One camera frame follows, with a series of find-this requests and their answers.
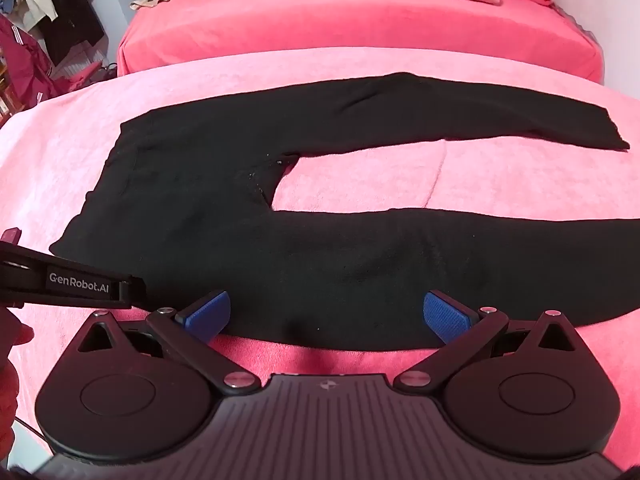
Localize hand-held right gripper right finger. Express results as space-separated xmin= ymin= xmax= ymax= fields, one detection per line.
xmin=394 ymin=290 xmax=584 ymax=395

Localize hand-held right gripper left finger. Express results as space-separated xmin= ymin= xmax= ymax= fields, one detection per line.
xmin=74 ymin=290 xmax=262 ymax=395

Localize black pants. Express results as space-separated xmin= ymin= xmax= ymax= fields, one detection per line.
xmin=49 ymin=72 xmax=640 ymax=352

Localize person's left hand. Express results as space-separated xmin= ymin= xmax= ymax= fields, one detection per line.
xmin=0 ymin=306 xmax=35 ymax=427

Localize pink blanket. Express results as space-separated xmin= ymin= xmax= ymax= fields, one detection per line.
xmin=0 ymin=47 xmax=640 ymax=463

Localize red jacket with white stripes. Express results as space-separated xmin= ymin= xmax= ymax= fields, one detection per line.
xmin=0 ymin=12 xmax=60 ymax=112

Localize black hanging garment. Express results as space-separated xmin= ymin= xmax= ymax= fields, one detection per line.
xmin=39 ymin=0 xmax=107 ymax=67

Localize red bed cover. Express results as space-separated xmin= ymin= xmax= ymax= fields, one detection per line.
xmin=116 ymin=0 xmax=608 ymax=84

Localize thin dark cable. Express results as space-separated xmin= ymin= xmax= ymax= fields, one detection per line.
xmin=12 ymin=416 xmax=49 ymax=442

